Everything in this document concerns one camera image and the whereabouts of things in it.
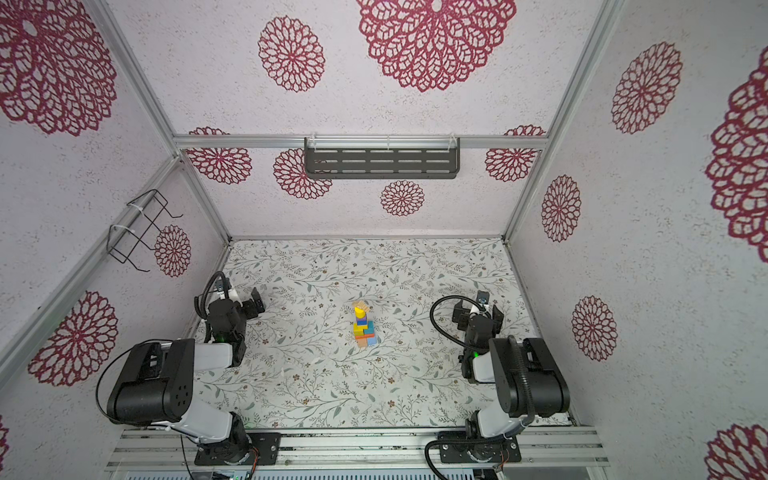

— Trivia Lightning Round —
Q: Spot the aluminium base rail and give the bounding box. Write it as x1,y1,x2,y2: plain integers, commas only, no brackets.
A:
104,426,610,473

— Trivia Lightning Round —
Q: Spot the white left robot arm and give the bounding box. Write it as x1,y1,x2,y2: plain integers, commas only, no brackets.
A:
106,288,265,465

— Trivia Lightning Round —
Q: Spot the dark grey wall shelf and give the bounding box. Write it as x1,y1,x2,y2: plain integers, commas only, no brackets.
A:
304,137,460,180

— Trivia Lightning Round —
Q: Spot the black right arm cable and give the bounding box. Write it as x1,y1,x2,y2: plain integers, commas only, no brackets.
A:
423,293,538,480

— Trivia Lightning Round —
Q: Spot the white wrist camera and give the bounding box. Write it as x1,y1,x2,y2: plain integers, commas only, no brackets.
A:
471,290,490,314
219,288,241,302

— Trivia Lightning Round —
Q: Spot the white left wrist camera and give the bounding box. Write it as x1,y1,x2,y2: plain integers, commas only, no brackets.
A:
219,288,241,302

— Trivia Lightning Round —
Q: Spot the black wire wall rack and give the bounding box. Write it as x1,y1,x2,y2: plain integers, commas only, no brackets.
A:
105,189,183,273

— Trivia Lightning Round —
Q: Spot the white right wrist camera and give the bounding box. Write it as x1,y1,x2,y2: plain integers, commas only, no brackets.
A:
471,290,490,314

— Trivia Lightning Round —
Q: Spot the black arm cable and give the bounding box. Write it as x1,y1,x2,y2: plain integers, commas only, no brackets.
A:
423,293,538,480
94,271,232,480

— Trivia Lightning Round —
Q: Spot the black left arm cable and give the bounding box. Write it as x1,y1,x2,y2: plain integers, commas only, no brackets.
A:
94,271,232,480

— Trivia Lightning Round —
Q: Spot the natural wood triangle block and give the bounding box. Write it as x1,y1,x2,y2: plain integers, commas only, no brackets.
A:
353,301,370,312

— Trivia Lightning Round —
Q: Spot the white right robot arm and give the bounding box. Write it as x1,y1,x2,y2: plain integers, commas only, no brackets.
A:
440,301,570,463

